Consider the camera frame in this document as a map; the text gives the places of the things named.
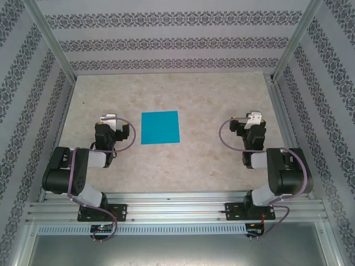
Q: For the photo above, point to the blue cloth square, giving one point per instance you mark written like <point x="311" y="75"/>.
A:
<point x="160" y="127"/>

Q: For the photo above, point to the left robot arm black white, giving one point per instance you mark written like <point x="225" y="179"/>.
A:
<point x="59" y="171"/>

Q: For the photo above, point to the black base plate left arm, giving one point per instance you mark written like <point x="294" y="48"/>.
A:
<point x="120" y="212"/>

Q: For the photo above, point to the black base plate right arm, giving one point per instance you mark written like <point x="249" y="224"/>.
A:
<point x="233" y="210"/>

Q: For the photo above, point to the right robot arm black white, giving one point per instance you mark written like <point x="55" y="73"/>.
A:
<point x="291" y="177"/>

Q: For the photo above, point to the grey sheet metal panel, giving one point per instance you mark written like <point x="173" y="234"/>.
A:
<point x="177" y="249"/>

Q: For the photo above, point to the small circuit board green light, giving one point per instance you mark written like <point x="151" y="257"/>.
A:
<point x="102" y="227"/>

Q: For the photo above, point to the small circuit board blue light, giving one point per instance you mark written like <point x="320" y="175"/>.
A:
<point x="253" y="231"/>

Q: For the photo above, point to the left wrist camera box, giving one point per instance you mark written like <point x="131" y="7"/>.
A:
<point x="109" y="119"/>

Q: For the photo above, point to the aluminium side rail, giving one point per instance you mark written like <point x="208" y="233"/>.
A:
<point x="66" y="110"/>
<point x="280" y="110"/>

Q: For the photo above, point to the aluminium corner post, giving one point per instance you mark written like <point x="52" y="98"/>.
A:
<point x="52" y="41"/>
<point x="295" y="41"/>

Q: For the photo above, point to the aluminium rail frame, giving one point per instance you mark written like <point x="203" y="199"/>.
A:
<point x="177" y="210"/>

